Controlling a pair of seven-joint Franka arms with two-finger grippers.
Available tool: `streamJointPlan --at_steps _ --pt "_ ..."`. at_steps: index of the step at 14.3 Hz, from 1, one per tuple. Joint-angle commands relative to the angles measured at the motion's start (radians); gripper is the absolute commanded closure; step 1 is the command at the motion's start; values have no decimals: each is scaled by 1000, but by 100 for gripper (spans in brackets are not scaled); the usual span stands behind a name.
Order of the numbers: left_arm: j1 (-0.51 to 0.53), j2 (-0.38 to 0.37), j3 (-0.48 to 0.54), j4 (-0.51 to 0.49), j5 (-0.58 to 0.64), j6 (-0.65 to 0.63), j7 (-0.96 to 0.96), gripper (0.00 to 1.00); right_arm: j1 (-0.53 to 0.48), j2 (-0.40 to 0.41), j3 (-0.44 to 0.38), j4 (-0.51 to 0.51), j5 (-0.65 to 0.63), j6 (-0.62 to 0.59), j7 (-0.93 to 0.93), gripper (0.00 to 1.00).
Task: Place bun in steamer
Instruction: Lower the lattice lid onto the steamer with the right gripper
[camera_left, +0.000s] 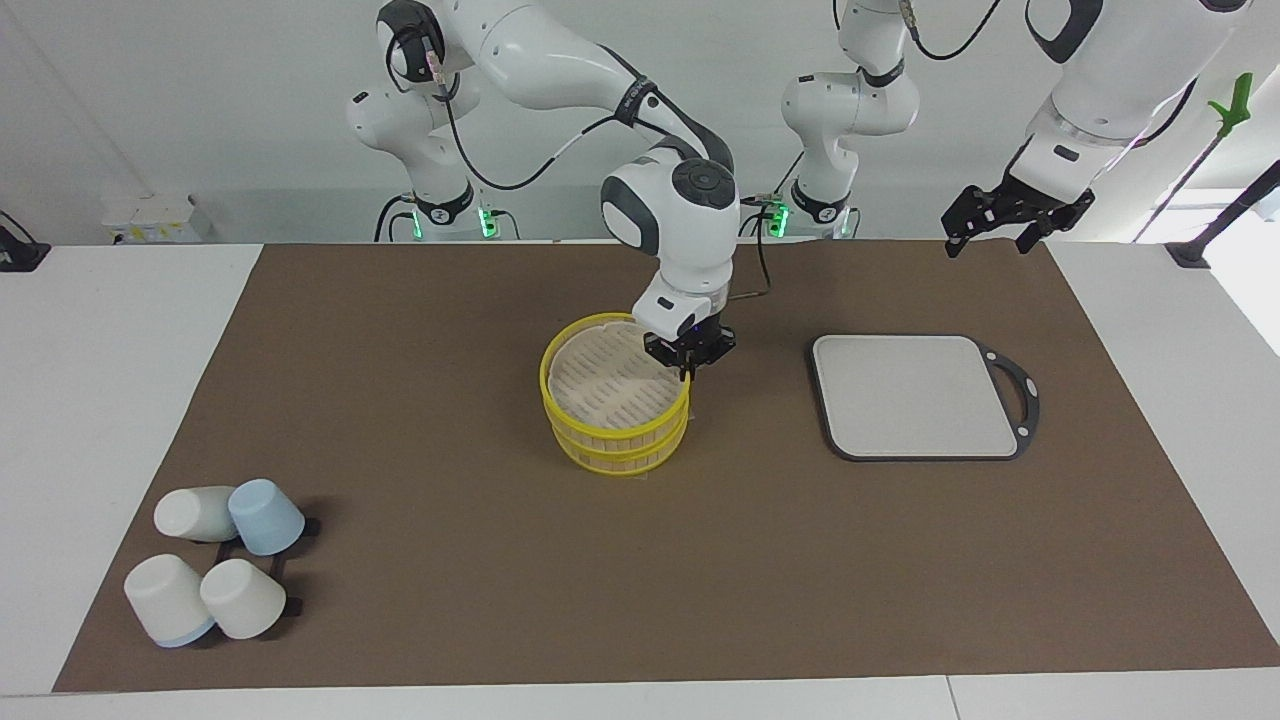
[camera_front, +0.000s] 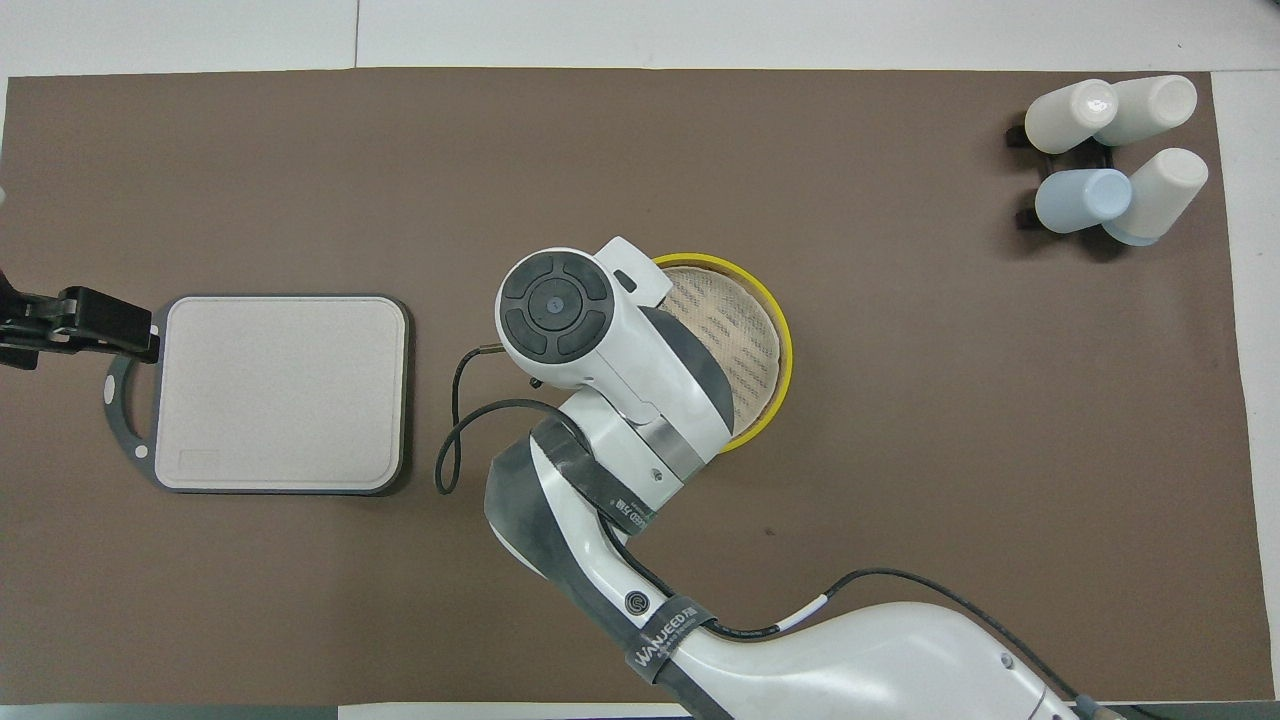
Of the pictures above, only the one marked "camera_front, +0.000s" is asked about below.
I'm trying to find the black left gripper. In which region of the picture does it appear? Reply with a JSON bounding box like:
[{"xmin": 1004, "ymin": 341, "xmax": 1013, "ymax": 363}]
[{"xmin": 0, "ymin": 265, "xmax": 161, "ymax": 371}]

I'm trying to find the yellow rimmed bamboo steamer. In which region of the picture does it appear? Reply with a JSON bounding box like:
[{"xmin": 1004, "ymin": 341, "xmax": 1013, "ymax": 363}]
[{"xmin": 655, "ymin": 252, "xmax": 794, "ymax": 456}]

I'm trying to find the perforated white steamer liner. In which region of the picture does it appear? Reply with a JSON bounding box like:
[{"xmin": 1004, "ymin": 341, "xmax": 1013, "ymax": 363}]
[{"xmin": 660, "ymin": 266, "xmax": 783, "ymax": 431}]

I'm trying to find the white cutting board grey rim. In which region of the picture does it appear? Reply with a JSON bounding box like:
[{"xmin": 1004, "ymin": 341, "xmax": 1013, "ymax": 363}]
[{"xmin": 102, "ymin": 293, "xmax": 413, "ymax": 497}]

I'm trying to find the brown table mat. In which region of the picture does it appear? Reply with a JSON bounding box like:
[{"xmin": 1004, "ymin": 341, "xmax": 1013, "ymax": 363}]
[{"xmin": 0, "ymin": 67, "xmax": 1276, "ymax": 706}]

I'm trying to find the white plastic cup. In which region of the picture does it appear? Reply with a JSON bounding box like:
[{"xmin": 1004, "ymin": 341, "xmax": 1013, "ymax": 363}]
[
  {"xmin": 1095, "ymin": 75, "xmax": 1199, "ymax": 148},
  {"xmin": 1102, "ymin": 148, "xmax": 1209, "ymax": 247},
  {"xmin": 1024, "ymin": 79, "xmax": 1119, "ymax": 155}
]

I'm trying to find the light blue plastic cup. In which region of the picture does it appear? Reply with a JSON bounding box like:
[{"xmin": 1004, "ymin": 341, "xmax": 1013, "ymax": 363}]
[{"xmin": 1034, "ymin": 168, "xmax": 1133, "ymax": 235}]

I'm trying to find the black cup rack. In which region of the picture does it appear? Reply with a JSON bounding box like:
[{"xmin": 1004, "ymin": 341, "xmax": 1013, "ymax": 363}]
[{"xmin": 1006, "ymin": 118, "xmax": 1119, "ymax": 233}]

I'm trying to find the black velcro strap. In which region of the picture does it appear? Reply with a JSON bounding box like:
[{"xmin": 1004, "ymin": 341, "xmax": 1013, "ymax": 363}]
[
  {"xmin": 530, "ymin": 415, "xmax": 663, "ymax": 537},
  {"xmin": 620, "ymin": 595, "xmax": 717, "ymax": 687}
]

